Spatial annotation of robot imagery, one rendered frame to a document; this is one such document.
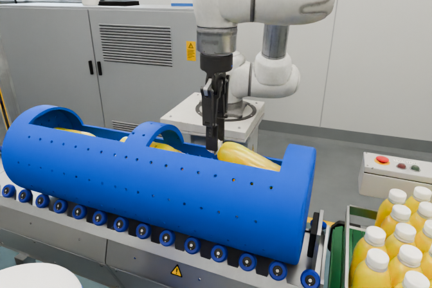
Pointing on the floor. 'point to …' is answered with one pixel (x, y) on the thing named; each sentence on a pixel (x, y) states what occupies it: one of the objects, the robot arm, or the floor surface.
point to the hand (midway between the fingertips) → (215, 134)
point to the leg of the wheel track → (23, 260)
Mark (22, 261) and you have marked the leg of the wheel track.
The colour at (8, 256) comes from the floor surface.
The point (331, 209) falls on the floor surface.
